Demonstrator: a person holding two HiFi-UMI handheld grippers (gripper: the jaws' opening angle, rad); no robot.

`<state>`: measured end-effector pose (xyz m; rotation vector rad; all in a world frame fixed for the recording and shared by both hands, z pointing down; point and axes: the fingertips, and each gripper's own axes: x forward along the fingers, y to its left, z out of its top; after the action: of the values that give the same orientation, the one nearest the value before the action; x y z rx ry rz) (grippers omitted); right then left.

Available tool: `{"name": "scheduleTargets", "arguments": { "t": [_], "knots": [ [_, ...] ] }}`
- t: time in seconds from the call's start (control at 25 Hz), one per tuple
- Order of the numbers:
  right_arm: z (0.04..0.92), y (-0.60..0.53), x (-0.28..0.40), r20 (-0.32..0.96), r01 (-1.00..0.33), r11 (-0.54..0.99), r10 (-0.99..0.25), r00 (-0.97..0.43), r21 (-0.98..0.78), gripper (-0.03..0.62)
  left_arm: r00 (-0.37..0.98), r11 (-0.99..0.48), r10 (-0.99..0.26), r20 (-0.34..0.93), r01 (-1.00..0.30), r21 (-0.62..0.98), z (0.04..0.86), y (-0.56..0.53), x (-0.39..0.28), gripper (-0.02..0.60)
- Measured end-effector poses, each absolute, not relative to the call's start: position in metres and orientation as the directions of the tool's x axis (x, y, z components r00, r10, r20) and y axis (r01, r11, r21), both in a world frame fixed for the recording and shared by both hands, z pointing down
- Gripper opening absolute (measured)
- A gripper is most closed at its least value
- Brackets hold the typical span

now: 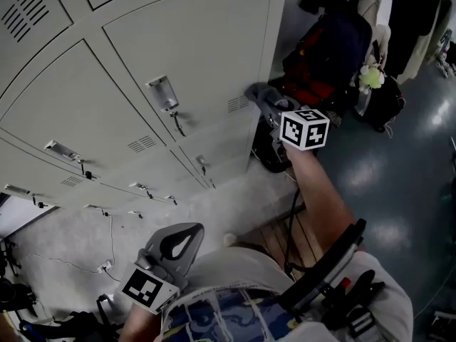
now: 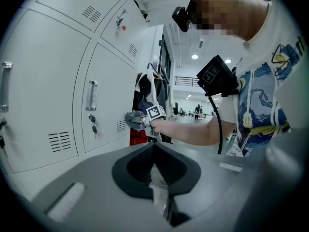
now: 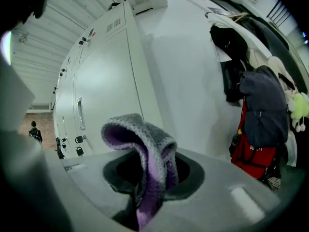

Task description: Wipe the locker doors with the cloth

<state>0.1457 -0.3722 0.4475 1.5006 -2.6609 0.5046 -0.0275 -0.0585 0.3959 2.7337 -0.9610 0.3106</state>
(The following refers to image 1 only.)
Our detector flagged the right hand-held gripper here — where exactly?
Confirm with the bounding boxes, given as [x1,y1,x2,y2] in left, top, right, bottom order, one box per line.
[256,93,331,162]

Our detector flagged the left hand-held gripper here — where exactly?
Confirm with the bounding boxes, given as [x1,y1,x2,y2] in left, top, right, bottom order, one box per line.
[117,222,204,315]

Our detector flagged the grey metal locker door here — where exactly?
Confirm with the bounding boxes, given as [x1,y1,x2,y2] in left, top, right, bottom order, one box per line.
[102,0,274,147]

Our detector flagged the person's right forearm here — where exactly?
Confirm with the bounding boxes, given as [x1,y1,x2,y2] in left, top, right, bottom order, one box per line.
[284,146,357,263]

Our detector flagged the person's left forearm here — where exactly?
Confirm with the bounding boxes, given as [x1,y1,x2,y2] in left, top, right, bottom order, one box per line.
[119,303,165,342]

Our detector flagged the grey metal locker bank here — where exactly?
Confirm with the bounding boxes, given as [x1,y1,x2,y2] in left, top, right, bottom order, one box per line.
[0,0,289,217]

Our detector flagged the red and black bag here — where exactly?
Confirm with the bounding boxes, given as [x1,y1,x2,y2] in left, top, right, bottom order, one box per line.
[281,26,343,106]

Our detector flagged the black backpack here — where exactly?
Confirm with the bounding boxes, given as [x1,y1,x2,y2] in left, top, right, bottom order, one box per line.
[252,118,295,173]

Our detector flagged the person's white printed t-shirt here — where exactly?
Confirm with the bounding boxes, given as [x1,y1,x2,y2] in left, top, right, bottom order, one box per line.
[160,247,414,342]

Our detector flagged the navy backpack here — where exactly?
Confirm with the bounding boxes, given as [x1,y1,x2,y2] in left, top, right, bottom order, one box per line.
[313,11,373,85]

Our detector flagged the wooden slatted platform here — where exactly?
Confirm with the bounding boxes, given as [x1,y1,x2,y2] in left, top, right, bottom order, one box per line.
[245,203,321,274]

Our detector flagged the green plush toy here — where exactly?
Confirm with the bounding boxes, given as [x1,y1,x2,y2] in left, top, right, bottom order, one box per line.
[358,64,386,94]

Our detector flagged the beige hanging coat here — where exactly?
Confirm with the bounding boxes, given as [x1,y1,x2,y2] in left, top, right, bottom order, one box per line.
[397,1,450,87]

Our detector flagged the black chest-mounted device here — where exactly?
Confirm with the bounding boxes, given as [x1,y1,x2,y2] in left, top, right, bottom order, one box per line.
[279,218,368,313]

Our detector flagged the black jacket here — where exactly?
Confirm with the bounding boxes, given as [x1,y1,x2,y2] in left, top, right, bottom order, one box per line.
[386,0,442,80]

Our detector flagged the black office chair base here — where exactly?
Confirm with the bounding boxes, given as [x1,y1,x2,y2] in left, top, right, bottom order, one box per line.
[0,240,19,279]
[0,278,38,315]

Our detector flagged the black chest harness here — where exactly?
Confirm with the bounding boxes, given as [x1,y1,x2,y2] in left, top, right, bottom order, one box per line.
[322,269,388,341]

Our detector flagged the thin white cable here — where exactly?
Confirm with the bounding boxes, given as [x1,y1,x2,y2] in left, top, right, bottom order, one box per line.
[108,214,117,263]

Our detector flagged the black device cable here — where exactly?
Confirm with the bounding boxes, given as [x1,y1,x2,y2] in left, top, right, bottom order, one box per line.
[283,187,321,274]

